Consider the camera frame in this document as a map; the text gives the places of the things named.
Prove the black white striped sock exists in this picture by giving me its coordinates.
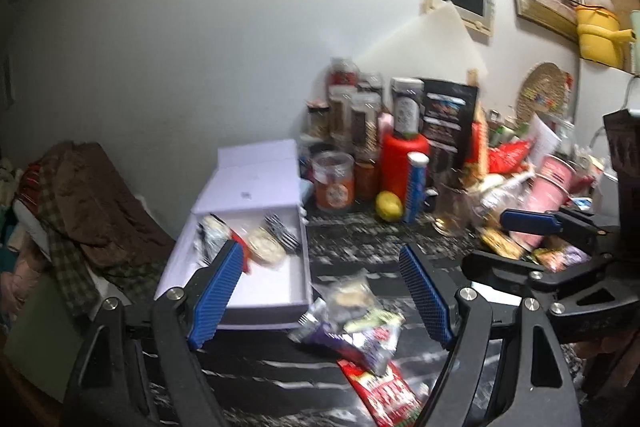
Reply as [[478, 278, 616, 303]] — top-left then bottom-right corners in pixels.
[[194, 215, 232, 267]]

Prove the small red gold snack packet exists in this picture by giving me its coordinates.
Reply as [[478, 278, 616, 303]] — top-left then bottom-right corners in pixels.
[[231, 231, 250, 274]]

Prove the black white checkered cloth roll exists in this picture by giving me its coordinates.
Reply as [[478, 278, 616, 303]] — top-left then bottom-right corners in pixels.
[[264, 213, 302, 255]]

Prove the large red snack packet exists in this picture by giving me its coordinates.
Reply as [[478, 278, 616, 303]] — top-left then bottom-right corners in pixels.
[[337, 360, 422, 427]]

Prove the clear bag of nuts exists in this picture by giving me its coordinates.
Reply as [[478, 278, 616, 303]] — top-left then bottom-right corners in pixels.
[[312, 270, 381, 324]]

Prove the purple silver snack packet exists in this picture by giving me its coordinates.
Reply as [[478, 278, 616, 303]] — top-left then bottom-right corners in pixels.
[[288, 298, 402, 376]]

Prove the green white paper sachet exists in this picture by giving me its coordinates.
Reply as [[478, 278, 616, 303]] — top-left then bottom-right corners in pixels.
[[343, 308, 405, 334]]

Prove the pink cup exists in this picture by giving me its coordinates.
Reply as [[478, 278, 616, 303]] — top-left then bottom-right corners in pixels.
[[512, 154, 576, 251]]

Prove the glass measuring mug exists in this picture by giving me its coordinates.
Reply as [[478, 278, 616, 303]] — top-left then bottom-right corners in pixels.
[[433, 184, 471, 236]]

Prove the brown clothes pile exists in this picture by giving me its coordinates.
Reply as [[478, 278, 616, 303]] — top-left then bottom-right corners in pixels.
[[18, 142, 175, 320]]

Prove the blue effervescent tablet tube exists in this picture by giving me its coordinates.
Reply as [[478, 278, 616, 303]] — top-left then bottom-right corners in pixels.
[[404, 152, 430, 223]]

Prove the round woven basket tray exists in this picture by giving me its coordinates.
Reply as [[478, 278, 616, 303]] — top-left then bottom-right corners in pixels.
[[515, 62, 574, 124]]

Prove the open white gift box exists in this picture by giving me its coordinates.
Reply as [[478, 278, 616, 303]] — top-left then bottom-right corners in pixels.
[[156, 140, 312, 329]]

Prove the black standing pouch bag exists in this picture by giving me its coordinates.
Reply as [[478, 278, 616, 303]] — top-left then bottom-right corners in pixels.
[[421, 79, 478, 173]]

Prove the yellow lemon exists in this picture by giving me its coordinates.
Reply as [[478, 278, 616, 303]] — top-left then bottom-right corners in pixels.
[[375, 191, 404, 222]]

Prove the red plastic canister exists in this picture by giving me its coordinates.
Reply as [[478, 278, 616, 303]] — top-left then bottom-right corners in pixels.
[[378, 134, 430, 202]]

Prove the red spice jar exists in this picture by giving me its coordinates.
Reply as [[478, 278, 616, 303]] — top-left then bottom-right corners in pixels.
[[354, 159, 380, 202]]

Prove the dark labelled jar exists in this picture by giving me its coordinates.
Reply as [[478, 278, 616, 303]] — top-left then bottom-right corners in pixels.
[[390, 77, 424, 140]]

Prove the yellow kettle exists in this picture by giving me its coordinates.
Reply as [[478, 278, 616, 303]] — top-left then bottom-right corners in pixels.
[[575, 4, 637, 68]]

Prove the tall jar of seeds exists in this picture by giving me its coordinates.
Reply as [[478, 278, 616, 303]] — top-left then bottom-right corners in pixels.
[[350, 92, 381, 157]]

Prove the clear jar orange label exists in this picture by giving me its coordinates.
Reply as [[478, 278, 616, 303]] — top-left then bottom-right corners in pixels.
[[311, 150, 355, 212]]

